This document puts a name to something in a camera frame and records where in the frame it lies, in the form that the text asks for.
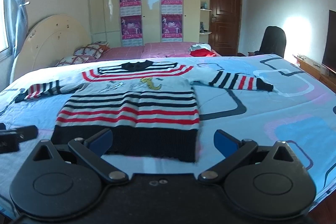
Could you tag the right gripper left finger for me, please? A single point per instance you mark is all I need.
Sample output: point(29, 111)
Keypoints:
point(62, 181)

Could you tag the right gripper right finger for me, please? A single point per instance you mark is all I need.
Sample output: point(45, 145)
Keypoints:
point(265, 182)

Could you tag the striped knit child sweater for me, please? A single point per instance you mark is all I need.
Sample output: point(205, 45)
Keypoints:
point(150, 107)

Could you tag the red clothing pile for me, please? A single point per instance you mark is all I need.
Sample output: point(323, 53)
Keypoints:
point(203, 52)

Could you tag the blue patterned bed sheet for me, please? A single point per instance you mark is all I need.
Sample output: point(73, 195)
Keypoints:
point(299, 110)

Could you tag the near patterned pillow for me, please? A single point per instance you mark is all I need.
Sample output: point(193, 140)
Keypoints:
point(72, 60)

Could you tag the patterned pillow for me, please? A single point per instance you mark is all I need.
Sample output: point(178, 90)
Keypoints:
point(94, 50)
point(72, 60)

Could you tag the cream round headboard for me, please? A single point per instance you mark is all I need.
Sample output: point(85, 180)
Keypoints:
point(50, 40)

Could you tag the wooden tv cabinet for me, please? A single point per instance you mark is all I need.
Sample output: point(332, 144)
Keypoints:
point(318, 71)

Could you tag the far patterned pillow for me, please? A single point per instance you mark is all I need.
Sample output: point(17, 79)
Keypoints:
point(94, 50)

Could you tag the black television screen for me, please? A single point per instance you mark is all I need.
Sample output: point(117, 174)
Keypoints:
point(329, 56)

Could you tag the black office chair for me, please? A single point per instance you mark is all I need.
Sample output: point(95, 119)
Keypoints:
point(273, 42)

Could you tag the white patterned garment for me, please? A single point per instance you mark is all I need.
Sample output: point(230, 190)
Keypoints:
point(199, 47)

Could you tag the white corner shelves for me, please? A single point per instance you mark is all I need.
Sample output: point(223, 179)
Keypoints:
point(205, 19)

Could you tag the lower left pink poster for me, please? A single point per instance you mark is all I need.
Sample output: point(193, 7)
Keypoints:
point(131, 31)

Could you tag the pink plaid bed cover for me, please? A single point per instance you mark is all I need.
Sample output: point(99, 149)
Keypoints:
point(154, 50)

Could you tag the lower right pink poster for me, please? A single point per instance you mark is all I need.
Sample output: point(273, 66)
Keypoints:
point(172, 28)

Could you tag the brown wooden door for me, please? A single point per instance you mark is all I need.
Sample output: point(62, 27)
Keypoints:
point(225, 21)

